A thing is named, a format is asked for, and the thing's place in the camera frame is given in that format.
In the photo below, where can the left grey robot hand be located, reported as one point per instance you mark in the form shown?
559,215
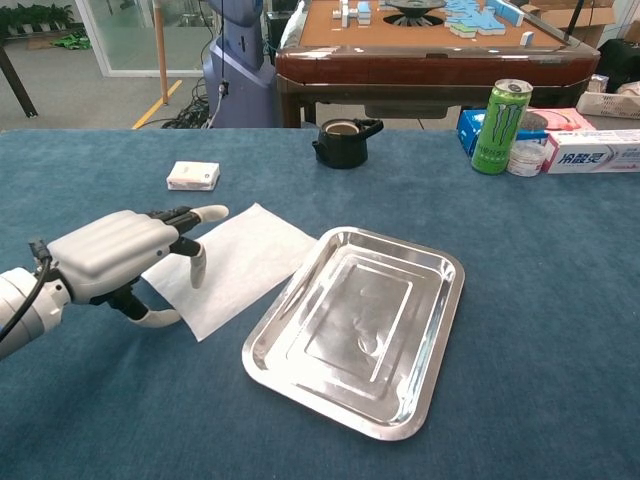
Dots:
110,250

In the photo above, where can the white paper sheet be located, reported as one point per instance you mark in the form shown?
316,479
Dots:
250,265

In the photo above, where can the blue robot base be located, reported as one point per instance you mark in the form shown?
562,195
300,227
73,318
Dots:
240,75

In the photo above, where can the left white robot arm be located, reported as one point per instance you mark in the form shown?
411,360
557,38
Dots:
25,310

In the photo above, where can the stainless steel tray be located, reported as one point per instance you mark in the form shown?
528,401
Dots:
350,325

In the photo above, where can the small white tissue pack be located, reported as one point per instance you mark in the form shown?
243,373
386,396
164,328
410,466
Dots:
192,176

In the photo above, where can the blue table cloth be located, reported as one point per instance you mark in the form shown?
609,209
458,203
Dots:
100,400

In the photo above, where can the black table leg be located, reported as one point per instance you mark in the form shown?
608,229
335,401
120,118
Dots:
20,90

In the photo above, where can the wooden pole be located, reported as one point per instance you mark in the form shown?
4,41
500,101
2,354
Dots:
160,50

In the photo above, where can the green cloth on floor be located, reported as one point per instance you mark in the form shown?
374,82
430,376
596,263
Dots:
72,40

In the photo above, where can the potted green plants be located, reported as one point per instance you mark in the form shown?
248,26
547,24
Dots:
35,15

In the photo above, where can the black teapot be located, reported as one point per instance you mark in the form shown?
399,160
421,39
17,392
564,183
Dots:
342,150

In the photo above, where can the stacked blue mahjong tiles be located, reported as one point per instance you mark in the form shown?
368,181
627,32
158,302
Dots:
355,12

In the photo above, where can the brown mahjong table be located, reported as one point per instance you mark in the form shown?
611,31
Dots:
425,65

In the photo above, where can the green energy drink can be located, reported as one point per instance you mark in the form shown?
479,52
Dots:
500,130

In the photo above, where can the pile of blue mahjong tiles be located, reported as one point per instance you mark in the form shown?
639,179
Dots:
480,20

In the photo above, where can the single blue mahjong tile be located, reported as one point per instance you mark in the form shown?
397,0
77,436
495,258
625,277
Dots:
527,38

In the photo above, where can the blue pink cookie box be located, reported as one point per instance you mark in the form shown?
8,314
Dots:
565,120

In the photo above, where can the white toothpaste box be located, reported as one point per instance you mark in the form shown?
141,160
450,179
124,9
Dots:
590,155

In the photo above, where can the white plastic basket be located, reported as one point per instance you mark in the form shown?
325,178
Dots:
605,105

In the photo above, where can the black tripod stand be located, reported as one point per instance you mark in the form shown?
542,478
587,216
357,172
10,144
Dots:
575,20

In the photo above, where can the cardboard box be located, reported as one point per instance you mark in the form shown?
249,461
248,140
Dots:
595,17

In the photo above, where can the black bag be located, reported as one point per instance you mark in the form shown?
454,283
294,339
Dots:
620,60

